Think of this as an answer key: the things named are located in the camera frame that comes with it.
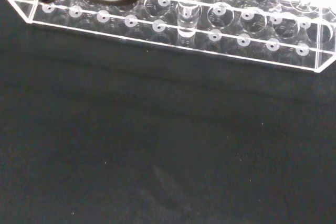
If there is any clear plastic test tube rack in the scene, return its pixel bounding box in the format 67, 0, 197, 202
0, 0, 336, 74

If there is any black bench cloth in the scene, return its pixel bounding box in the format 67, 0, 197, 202
0, 0, 336, 224

